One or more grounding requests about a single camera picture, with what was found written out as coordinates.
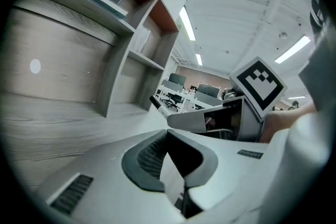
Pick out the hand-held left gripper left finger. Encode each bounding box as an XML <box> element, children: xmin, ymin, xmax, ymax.
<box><xmin>35</xmin><ymin>129</ymin><xmax>186</xmax><ymax>224</ymax></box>

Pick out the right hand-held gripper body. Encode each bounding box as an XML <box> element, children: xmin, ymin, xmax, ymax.
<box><xmin>204</xmin><ymin>57</ymin><xmax>288</xmax><ymax>142</ymax></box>

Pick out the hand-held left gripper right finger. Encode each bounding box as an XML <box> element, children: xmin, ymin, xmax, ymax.
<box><xmin>167</xmin><ymin>129</ymin><xmax>270</xmax><ymax>224</ymax></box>

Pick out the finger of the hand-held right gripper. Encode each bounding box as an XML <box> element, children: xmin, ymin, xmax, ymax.
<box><xmin>166</xmin><ymin>109</ymin><xmax>208</xmax><ymax>134</ymax></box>

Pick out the person's right forearm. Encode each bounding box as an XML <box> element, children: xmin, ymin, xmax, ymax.
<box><xmin>258</xmin><ymin>101</ymin><xmax>316</xmax><ymax>144</ymax></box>

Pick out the black office chair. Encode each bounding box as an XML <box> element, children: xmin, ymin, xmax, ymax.
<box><xmin>164</xmin><ymin>93</ymin><xmax>183</xmax><ymax>110</ymax></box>

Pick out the long white office desk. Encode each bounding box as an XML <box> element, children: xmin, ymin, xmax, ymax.
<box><xmin>156</xmin><ymin>78</ymin><xmax>229</xmax><ymax>113</ymax></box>

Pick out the dark grey desk partition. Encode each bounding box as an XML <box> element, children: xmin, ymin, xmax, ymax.
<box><xmin>195</xmin><ymin>91</ymin><xmax>224</xmax><ymax>107</ymax></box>
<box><xmin>161</xmin><ymin>80</ymin><xmax>184</xmax><ymax>92</ymax></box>

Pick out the grey wooden desk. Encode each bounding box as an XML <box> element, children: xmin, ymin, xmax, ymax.
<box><xmin>0</xmin><ymin>91</ymin><xmax>184</xmax><ymax>192</ymax></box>

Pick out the black computer monitor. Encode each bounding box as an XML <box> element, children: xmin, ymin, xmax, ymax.
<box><xmin>197</xmin><ymin>83</ymin><xmax>220</xmax><ymax>97</ymax></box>
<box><xmin>167</xmin><ymin>72</ymin><xmax>186</xmax><ymax>85</ymax></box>

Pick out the clear drinking glass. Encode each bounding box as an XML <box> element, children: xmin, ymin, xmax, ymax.
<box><xmin>133</xmin><ymin>26</ymin><xmax>152</xmax><ymax>54</ymax></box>

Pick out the grey wooden shelf hutch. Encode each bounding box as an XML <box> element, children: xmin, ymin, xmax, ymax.
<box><xmin>10</xmin><ymin>0</ymin><xmax>182</xmax><ymax>119</ymax></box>

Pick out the white round sticker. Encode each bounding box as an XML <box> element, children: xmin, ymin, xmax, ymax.
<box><xmin>29</xmin><ymin>58</ymin><xmax>41</xmax><ymax>74</ymax></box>

